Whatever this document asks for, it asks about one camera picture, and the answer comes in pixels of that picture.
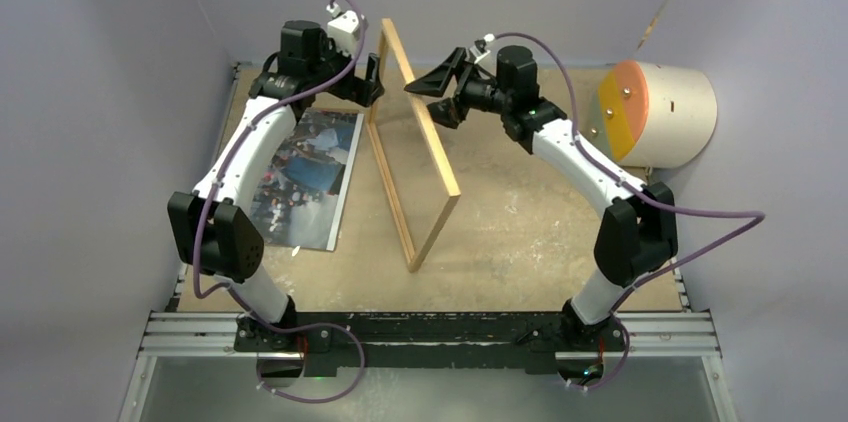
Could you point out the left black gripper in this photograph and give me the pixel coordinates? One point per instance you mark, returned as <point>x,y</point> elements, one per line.
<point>362,91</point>

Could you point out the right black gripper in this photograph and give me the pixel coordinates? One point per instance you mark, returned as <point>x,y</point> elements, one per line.
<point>437,82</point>

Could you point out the light wooden picture frame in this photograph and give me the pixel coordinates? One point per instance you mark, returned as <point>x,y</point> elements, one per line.
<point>390,46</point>

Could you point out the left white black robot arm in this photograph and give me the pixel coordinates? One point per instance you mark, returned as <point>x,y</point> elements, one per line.
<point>211,224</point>

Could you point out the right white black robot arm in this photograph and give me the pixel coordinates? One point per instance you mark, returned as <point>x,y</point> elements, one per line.
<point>636,237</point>

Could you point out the printed photo with white border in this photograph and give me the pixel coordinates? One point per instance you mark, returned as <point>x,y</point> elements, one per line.
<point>300,199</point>

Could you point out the white cylinder with coloured face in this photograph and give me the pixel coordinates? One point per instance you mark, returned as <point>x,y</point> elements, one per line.
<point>650,115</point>

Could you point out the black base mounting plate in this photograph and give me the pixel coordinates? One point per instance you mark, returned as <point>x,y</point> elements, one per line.
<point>538,343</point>

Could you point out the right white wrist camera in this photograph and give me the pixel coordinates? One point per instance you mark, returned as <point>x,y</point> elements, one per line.
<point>480,49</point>

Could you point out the aluminium rail frame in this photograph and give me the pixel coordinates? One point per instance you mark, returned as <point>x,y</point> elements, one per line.
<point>187,370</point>

